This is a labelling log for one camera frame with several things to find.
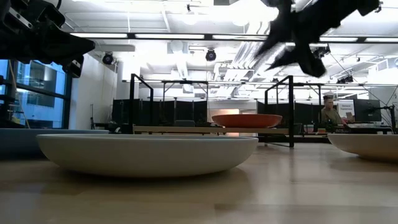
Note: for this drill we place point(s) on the black room partition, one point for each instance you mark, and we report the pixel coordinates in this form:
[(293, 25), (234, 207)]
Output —
[(161, 112)]

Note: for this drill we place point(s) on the light blue plate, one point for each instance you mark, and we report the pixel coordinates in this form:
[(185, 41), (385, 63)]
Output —
[(18, 141)]

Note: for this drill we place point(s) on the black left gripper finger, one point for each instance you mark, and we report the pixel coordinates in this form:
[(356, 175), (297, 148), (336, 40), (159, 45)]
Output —
[(74, 68), (65, 46)]

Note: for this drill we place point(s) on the red plate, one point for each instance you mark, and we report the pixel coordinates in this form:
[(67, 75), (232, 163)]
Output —
[(247, 120)]

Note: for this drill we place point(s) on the large glass window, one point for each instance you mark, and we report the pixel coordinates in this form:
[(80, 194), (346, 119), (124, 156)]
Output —
[(37, 93)]

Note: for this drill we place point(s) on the person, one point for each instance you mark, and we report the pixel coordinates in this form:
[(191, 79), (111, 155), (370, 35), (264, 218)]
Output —
[(331, 115)]

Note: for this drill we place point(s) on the pale green plate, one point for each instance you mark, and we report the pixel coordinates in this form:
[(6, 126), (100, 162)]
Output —
[(146, 155)]

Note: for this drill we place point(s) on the white sign board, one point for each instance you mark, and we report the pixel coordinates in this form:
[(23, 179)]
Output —
[(345, 109)]

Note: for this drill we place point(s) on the black computer monitor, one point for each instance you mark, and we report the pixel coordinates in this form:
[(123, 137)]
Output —
[(367, 110)]

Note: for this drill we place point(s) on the cream plate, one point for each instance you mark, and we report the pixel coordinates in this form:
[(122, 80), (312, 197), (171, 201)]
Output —
[(367, 146)]

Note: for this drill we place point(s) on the black ceiling spot lamp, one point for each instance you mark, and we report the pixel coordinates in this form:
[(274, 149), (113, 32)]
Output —
[(211, 55), (108, 58)]

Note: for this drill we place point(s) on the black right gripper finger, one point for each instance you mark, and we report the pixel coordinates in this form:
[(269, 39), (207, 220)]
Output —
[(280, 28), (306, 59)]

